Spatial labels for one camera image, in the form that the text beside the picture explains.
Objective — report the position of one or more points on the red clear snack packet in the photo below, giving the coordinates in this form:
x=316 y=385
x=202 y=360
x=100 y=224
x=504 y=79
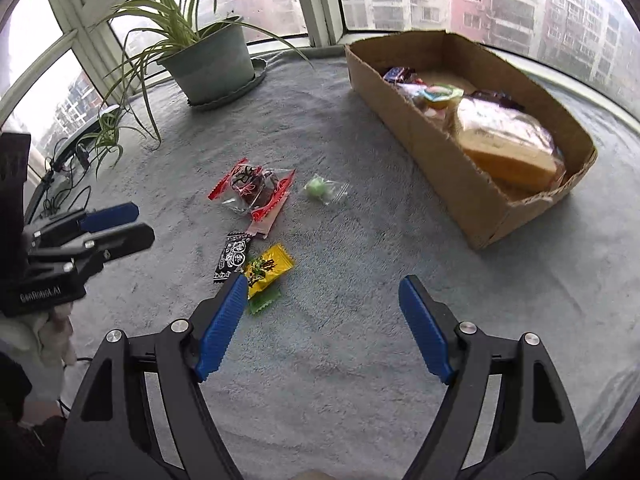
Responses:
x=252 y=187

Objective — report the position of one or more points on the pink snack packet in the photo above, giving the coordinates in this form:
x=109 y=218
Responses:
x=262 y=225

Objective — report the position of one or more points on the black patterned snack packet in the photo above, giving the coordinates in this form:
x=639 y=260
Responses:
x=231 y=257

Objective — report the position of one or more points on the colourful jelly cup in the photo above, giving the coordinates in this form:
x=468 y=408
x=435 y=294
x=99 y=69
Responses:
x=440 y=96

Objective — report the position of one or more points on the person's left forearm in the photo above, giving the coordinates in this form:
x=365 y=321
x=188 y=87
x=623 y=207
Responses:
x=20 y=440

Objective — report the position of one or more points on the small green candy wrapper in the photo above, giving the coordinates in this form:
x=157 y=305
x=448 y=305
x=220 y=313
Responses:
x=264 y=302

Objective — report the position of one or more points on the grey fleece blanket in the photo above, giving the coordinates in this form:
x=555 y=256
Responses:
x=340 y=270

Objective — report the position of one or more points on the flat device on stand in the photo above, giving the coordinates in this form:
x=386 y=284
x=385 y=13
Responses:
x=75 y=140

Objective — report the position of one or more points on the dark chocolate bar wrapper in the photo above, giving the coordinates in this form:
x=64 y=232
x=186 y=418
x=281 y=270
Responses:
x=399 y=75

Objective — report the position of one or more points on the person's left hand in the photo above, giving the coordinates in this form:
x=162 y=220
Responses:
x=40 y=350

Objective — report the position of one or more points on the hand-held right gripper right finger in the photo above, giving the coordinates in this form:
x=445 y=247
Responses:
x=425 y=327

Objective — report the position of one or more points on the white window frame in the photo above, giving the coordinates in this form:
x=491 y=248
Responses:
x=312 y=0

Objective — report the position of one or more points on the grey-green pot saucer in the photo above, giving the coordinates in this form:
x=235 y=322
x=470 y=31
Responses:
x=250 y=85

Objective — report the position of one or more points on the sliced bread loaf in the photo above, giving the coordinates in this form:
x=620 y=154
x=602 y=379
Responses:
x=505 y=145

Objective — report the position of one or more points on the yellow snack packet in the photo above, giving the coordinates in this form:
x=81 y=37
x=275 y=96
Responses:
x=267 y=267

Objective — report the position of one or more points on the spider plant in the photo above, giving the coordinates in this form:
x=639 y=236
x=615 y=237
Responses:
x=175 y=25

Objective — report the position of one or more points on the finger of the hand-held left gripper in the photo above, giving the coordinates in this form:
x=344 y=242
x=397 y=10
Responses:
x=112 y=215
x=125 y=240

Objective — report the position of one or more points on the cardboard box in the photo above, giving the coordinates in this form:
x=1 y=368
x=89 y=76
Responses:
x=450 y=180

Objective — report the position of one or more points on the grey-green flower pot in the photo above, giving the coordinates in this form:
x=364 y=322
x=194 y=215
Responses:
x=210 y=65

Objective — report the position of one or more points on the green candy clear wrapper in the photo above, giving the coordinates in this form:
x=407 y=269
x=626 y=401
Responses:
x=320 y=189

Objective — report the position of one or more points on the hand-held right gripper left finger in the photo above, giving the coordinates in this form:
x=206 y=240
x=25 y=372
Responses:
x=222 y=325

